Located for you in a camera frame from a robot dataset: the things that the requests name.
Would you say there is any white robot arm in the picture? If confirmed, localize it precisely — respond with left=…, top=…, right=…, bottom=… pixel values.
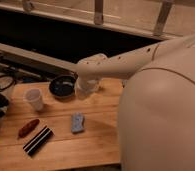
left=76, top=34, right=195, bottom=171

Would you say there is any black round bowl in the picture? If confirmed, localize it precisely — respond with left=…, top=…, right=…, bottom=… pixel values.
left=49, top=75, right=76, bottom=99

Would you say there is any blue sponge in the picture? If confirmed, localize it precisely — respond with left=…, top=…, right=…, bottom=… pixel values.
left=71, top=113, right=84, bottom=134

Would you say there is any white plastic cup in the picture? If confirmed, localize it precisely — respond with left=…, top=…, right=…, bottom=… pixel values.
left=24, top=88, right=44, bottom=111

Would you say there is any wooden board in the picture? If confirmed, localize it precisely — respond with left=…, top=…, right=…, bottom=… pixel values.
left=0, top=79, right=122, bottom=171

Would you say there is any black white striped block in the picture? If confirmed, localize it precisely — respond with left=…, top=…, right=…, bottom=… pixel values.
left=23, top=126, right=53, bottom=157

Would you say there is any brown sausage toy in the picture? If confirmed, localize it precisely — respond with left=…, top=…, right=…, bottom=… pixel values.
left=18, top=119, right=40, bottom=138

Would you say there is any black cable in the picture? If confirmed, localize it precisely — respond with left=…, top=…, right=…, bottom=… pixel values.
left=0, top=73, right=17, bottom=93

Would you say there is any metal bracket middle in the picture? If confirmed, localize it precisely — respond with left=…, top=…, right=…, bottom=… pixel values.
left=93, top=0, right=104, bottom=25

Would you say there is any metal bracket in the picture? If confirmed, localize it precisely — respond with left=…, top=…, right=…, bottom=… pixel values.
left=22, top=0, right=34, bottom=12
left=93, top=0, right=104, bottom=25
left=153, top=0, right=174, bottom=36

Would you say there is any metal bracket left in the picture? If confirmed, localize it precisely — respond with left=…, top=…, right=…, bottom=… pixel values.
left=22, top=0, right=34, bottom=12

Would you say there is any metal bracket right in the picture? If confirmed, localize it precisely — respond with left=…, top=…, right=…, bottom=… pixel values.
left=153, top=0, right=174, bottom=36

